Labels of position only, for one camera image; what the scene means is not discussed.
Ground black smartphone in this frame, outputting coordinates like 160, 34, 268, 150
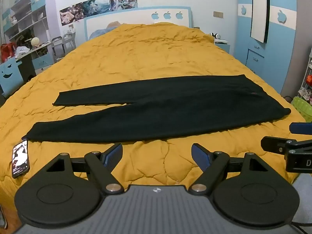
12, 139, 30, 178

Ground blue and white bookshelf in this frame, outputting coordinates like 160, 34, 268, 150
2, 0, 48, 43

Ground yellow quilt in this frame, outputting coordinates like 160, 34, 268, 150
0, 22, 308, 225

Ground blue nightstand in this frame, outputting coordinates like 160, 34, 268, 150
213, 39, 231, 54

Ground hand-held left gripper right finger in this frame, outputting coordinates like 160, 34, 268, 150
189, 143, 271, 194

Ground black pants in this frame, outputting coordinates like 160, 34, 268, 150
21, 74, 292, 143

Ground green plastic basket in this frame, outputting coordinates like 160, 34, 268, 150
290, 96, 312, 123

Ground purple-toned wall poster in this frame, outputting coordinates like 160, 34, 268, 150
108, 0, 138, 12

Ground white bag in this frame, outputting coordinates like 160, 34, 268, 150
15, 46, 32, 58

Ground teal-toned wall poster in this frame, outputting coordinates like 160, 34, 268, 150
82, 0, 110, 18

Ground wall mirror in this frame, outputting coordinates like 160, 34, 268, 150
250, 0, 271, 43

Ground grey chair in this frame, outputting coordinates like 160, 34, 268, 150
51, 32, 76, 62

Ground blue and white wardrobe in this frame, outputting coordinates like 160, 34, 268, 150
233, 0, 312, 98

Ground red bag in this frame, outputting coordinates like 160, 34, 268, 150
0, 42, 17, 63

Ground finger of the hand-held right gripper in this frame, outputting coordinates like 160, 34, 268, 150
289, 122, 312, 135
261, 136, 293, 155

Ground white shoe rack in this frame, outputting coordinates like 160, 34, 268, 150
297, 53, 312, 104

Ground blue pillow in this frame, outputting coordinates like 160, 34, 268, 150
88, 21, 122, 40

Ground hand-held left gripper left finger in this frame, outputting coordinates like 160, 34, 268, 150
41, 143, 123, 195

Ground pink-toned wall poster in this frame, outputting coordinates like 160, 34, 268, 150
59, 3, 86, 26

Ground white and blue headboard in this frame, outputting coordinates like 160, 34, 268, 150
84, 6, 193, 42

